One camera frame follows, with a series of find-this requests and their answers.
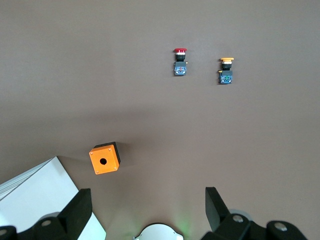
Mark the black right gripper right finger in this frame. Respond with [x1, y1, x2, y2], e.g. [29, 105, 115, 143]
[201, 186, 309, 240]

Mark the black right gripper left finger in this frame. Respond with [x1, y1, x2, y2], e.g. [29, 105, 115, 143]
[0, 188, 93, 240]

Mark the white drawer cabinet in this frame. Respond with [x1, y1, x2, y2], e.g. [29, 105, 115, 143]
[0, 156, 108, 240]

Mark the yellow mushroom push button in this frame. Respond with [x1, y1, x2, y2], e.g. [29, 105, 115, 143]
[216, 57, 236, 85]

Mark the red mushroom push button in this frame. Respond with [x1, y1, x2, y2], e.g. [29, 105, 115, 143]
[172, 47, 189, 77]

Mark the brown table mat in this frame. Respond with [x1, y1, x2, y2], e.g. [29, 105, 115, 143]
[0, 0, 320, 240]

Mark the orange button enclosure box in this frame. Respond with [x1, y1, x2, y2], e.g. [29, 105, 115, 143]
[88, 141, 122, 176]

